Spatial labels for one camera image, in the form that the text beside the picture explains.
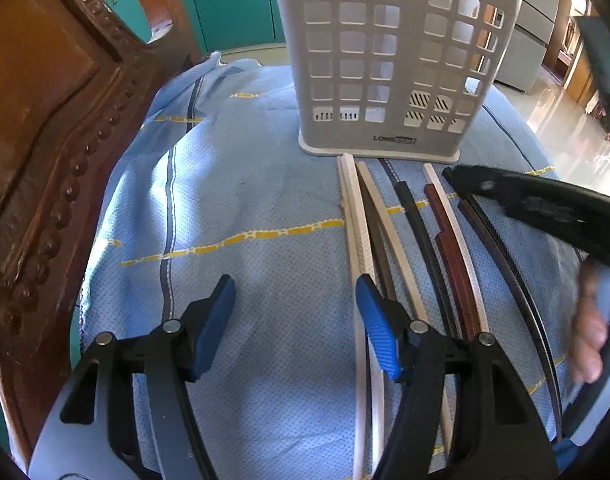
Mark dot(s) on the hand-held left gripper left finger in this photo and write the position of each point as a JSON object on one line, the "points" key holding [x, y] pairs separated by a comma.
{"points": [[212, 330]]}

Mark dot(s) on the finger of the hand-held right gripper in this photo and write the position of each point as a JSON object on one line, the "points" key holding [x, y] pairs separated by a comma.
{"points": [[535, 205]]}

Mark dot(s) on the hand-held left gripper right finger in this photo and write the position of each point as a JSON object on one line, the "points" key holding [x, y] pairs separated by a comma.
{"points": [[377, 330]]}

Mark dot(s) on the red-brown chopstick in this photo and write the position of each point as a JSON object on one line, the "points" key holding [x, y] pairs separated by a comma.
{"points": [[452, 270]]}

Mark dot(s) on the black ribbed chopstick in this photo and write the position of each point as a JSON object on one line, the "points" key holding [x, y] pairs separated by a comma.
{"points": [[530, 305]]}

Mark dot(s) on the grey plastic utensil basket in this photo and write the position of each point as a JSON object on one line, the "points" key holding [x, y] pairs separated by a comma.
{"points": [[407, 60]]}

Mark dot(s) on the person's right hand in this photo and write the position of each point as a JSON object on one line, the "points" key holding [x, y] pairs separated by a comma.
{"points": [[590, 325]]}

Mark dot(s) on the dark brown chopstick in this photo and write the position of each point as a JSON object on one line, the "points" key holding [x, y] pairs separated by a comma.
{"points": [[377, 245]]}

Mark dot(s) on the grey refrigerator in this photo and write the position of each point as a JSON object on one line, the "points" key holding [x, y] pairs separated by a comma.
{"points": [[527, 40]]}

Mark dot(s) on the light blue tablecloth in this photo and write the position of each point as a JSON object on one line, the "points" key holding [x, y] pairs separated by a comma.
{"points": [[245, 200]]}

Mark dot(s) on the carved wooden chair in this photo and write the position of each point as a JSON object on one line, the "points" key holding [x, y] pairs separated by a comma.
{"points": [[50, 110]]}

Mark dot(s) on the teal base kitchen cabinet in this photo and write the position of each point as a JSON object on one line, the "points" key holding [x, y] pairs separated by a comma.
{"points": [[235, 0]]}

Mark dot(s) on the wooden door frame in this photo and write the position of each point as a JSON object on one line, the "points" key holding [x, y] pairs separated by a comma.
{"points": [[572, 35]]}

